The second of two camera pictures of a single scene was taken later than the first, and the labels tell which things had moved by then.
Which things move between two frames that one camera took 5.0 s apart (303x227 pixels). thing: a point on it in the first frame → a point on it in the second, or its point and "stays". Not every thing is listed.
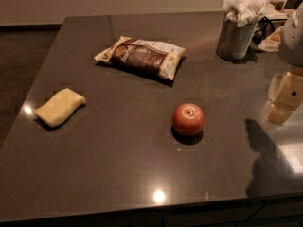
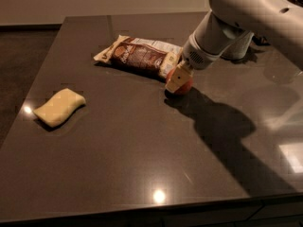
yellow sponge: (55, 110) stays
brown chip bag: (151, 57) stays
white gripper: (293, 46) → (196, 57)
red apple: (188, 119) → (187, 86)
